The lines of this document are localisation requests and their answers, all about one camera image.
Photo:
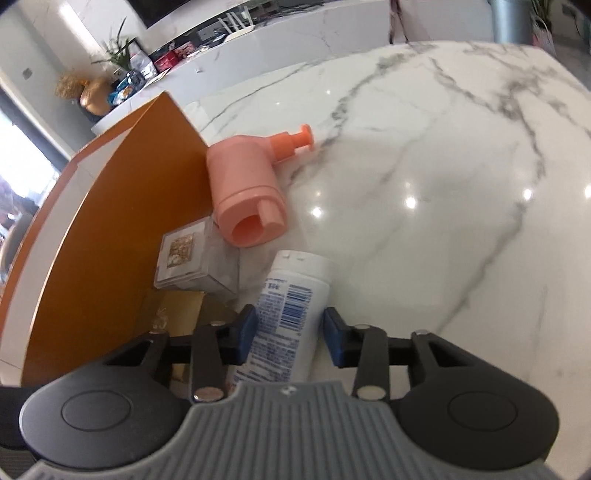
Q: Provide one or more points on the gold vase with dried flowers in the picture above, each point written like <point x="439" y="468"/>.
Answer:
<point x="97" y="99"/>

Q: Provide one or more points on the blue snack packet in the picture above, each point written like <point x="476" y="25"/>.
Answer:
<point x="121" y="94"/>

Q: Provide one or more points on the red box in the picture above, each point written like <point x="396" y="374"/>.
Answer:
<point x="165" y="61"/>

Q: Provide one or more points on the orange cardboard box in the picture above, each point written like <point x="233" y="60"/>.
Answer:
<point x="115" y="207"/>

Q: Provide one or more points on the clear acrylic display box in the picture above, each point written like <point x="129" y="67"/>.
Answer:
<point x="184" y="258"/>

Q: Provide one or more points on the white router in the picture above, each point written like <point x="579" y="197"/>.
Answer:
<point x="238" y="30"/>

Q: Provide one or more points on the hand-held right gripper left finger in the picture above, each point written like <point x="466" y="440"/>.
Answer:
<point x="247" y="337"/>

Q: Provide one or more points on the white lotion bottle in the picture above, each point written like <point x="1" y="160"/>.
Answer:
<point x="286" y="295"/>

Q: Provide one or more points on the pink pump bottle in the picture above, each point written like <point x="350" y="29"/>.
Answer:
<point x="244" y="184"/>

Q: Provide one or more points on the black television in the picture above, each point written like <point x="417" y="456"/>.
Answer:
<point x="152" y="11"/>

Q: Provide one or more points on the green potted plant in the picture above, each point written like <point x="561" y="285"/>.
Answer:
<point x="120" y="53"/>

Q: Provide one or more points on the clear plastic bag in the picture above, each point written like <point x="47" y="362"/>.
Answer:
<point x="145" y="67"/>

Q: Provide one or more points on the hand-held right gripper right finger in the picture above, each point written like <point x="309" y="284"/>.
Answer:
<point x="334" y="337"/>

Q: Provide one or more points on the photo printed box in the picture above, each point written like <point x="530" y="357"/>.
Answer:
<point x="184" y="48"/>

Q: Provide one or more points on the white marble media console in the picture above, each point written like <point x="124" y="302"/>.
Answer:
<point x="277" y="50"/>

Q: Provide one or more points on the grey metal trash can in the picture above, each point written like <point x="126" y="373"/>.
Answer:
<point x="508" y="21"/>

